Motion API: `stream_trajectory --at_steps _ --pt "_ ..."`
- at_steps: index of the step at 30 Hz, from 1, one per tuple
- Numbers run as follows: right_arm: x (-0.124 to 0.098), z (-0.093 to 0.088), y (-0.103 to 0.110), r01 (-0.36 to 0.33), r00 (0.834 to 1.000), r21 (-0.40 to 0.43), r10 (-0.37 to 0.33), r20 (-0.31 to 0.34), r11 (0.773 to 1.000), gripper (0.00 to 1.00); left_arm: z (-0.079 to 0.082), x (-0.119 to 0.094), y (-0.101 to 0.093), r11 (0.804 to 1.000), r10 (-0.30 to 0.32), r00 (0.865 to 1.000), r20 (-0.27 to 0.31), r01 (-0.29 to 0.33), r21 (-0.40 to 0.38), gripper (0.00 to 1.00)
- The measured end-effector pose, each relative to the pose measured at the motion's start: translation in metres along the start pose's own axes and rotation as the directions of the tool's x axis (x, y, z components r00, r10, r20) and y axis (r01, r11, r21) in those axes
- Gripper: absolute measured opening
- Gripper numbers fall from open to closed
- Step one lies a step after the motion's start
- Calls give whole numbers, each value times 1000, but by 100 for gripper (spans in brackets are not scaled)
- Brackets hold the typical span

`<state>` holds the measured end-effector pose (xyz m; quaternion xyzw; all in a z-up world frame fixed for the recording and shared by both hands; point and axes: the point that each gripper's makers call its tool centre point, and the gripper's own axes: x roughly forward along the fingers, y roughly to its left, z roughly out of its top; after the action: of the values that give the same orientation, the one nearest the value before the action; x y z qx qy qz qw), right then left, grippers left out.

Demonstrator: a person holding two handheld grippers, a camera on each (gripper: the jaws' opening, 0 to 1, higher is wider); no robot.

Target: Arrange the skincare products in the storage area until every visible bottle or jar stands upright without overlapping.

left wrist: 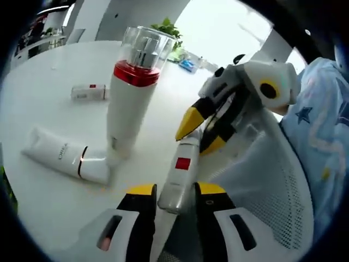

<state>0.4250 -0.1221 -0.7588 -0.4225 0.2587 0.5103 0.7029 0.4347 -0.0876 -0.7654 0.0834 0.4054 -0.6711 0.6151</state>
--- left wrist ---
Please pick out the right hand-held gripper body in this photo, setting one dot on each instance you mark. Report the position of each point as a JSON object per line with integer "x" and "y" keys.
{"x": 275, "y": 76}

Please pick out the white skincare tube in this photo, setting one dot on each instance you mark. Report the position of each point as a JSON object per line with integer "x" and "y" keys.
{"x": 54, "y": 152}

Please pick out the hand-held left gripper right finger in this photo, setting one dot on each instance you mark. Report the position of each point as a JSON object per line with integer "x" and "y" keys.
{"x": 210, "y": 218}

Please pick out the white office chair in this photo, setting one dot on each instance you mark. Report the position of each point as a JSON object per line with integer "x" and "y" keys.
{"x": 75, "y": 36}

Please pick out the potted green plant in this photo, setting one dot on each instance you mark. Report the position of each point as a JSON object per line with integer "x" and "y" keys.
{"x": 166, "y": 28}

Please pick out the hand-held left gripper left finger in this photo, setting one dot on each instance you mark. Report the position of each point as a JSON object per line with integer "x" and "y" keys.
{"x": 141, "y": 218}

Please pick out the white skincare bottle red band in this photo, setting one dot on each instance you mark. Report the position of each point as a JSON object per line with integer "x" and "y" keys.
{"x": 128, "y": 109}

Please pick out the white skincare bottle clear cap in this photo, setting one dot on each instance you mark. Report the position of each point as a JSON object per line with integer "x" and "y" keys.
{"x": 87, "y": 94}
{"x": 177, "y": 185}

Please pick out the blue packet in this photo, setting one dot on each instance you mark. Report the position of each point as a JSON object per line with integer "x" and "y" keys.
{"x": 188, "y": 65}

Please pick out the white mesh chair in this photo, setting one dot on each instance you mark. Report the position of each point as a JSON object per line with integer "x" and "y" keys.
{"x": 272, "y": 191}

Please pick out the person in blue shirt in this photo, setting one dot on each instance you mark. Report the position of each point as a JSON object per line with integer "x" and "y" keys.
{"x": 321, "y": 136}

